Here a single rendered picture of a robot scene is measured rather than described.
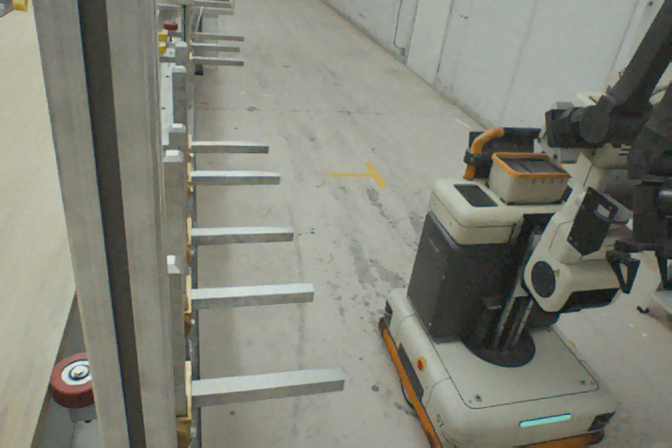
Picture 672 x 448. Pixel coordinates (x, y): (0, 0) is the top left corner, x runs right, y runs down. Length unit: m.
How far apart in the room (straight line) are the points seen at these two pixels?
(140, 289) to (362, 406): 1.76
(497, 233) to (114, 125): 1.49
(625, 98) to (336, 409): 1.39
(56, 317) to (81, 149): 0.76
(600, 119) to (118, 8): 1.03
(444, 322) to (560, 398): 0.43
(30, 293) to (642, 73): 1.18
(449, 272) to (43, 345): 1.17
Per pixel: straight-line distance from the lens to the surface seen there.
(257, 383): 0.90
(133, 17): 0.21
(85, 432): 1.16
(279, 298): 1.10
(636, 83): 1.13
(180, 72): 1.33
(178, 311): 0.70
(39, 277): 1.07
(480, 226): 1.61
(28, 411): 0.85
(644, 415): 2.45
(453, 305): 1.77
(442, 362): 1.82
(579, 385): 1.97
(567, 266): 1.48
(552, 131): 1.24
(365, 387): 2.05
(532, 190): 1.70
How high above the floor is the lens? 1.54
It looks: 28 degrees down
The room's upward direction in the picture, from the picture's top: 8 degrees clockwise
